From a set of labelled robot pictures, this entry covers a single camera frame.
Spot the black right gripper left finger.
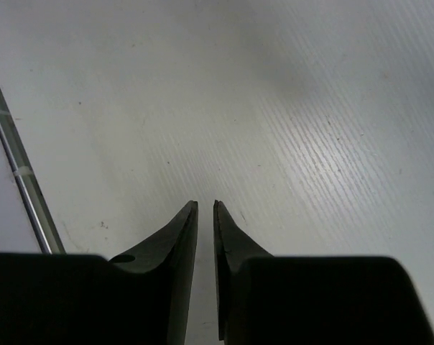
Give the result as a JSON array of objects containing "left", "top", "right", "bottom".
[{"left": 0, "top": 201, "right": 198, "bottom": 344}]

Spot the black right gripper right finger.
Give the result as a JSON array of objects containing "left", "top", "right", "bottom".
[{"left": 213, "top": 201, "right": 434, "bottom": 344}]

